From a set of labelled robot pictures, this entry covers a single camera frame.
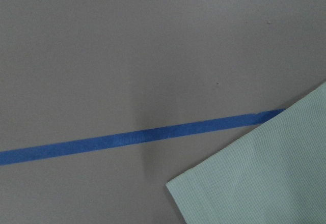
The olive green long-sleeve shirt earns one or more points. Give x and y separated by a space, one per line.
273 174

